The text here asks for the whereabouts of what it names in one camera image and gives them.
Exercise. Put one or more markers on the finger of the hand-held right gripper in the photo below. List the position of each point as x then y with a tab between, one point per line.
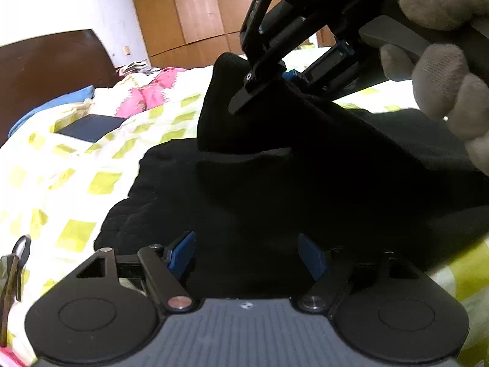
324	65
248	88

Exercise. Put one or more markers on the pink cloth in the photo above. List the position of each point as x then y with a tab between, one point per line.
152	88

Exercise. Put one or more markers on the printed blanket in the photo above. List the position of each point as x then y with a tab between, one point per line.
76	183

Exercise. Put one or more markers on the wooden wardrobe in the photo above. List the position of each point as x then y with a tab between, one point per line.
191	11

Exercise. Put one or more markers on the dark blue book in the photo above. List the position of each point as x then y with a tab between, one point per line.
89	127

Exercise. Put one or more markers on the black scissors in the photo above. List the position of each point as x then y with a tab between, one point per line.
13	271

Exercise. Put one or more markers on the blue pillow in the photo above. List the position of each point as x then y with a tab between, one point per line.
53	103

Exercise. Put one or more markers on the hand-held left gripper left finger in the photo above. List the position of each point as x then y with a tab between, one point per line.
182	254

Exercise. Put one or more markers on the black pants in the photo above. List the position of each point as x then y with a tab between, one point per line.
290	176

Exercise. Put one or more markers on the patterned cloth heap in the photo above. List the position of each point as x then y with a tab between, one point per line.
135	67

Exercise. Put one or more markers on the dark brown headboard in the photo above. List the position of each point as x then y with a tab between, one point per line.
49	65

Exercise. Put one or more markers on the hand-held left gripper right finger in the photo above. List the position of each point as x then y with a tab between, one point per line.
312	257

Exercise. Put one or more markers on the wall socket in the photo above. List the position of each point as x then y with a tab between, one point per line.
127	50

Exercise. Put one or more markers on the person's right hand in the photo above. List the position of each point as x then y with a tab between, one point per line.
443	76

